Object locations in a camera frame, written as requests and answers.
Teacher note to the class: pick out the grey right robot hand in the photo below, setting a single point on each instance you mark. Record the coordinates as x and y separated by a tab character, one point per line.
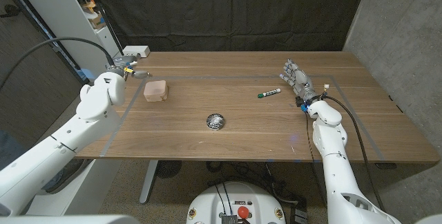
301	79

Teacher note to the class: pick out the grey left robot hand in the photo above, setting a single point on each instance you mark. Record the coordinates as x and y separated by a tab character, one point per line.
126	63

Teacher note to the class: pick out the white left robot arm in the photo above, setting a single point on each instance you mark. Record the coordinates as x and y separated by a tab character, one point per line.
69	137

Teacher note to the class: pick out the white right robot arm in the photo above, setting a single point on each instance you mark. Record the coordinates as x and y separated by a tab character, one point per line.
336	168

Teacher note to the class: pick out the white marker with green cap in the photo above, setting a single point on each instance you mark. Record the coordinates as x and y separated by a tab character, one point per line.
269	93

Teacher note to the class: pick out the small cardboard box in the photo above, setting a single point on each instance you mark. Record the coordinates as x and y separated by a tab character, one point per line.
97	20

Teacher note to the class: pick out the round silver glitter compact mirror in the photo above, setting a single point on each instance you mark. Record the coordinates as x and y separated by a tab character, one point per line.
215	121

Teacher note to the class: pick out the white power strip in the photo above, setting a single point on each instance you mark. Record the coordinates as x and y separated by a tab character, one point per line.
138	50

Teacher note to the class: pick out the light blue floor item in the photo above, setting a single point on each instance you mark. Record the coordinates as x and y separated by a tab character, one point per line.
88	74

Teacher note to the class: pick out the black backdrop stand pole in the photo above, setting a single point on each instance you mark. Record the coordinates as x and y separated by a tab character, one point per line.
103	16

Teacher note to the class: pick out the yellow toy figure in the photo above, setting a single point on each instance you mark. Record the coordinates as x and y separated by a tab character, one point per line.
89	6

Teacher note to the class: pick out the white shelf cabinet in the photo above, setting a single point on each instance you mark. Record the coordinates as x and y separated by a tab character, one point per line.
65	13

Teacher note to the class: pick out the black backdrop curtain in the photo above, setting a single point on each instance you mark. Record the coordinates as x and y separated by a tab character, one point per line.
228	9

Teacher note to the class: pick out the round black floor fan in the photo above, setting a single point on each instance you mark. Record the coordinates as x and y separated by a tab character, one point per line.
168	168

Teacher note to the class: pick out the white robot torso base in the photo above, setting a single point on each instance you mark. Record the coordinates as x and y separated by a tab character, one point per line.
235	200

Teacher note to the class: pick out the red emergency stop button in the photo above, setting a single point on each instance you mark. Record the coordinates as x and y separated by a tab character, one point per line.
243	212

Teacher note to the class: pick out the person's leg in jeans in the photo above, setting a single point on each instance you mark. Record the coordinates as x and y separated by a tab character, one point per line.
7	148

